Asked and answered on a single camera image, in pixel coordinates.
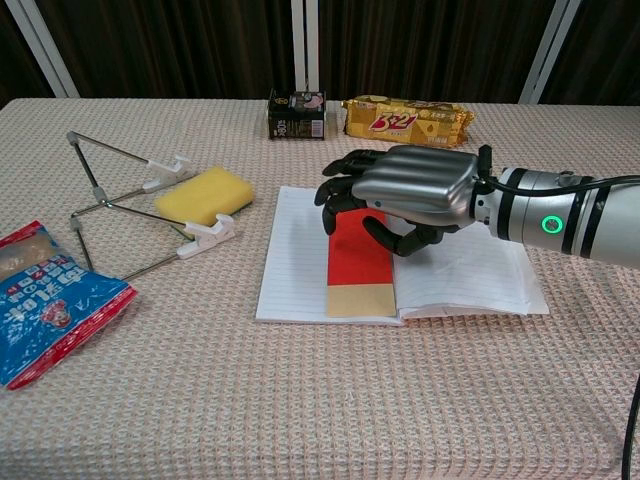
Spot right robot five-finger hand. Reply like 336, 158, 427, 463
313, 145, 484, 257

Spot white paper card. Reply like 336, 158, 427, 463
324, 208, 399, 319

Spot yellow cracker package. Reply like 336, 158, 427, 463
341, 95, 476, 149

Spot small black box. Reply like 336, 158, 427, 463
267, 88, 329, 141

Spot open lined notebook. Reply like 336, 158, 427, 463
254, 185, 550, 327

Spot yellow sponge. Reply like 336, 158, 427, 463
153, 165, 255, 241

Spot beige woven tablecloth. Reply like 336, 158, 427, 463
0, 97, 640, 480

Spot blue red snack bag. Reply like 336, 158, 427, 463
0, 219, 139, 392

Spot white frame pole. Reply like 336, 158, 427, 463
517, 0, 581, 105
4, 0, 81, 99
291, 0, 321, 96

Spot metal wire stand white clips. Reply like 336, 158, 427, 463
66, 130, 236, 281

